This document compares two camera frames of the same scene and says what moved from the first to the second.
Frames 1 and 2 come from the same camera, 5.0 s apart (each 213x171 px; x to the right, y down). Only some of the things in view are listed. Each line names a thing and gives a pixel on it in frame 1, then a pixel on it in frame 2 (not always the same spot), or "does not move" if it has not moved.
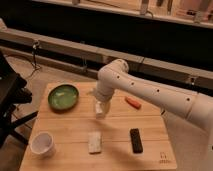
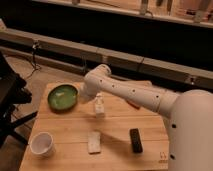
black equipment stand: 13,92 does not move
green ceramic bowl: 63,96 does not move
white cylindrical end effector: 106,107 -> 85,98
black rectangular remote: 136,141 does not move
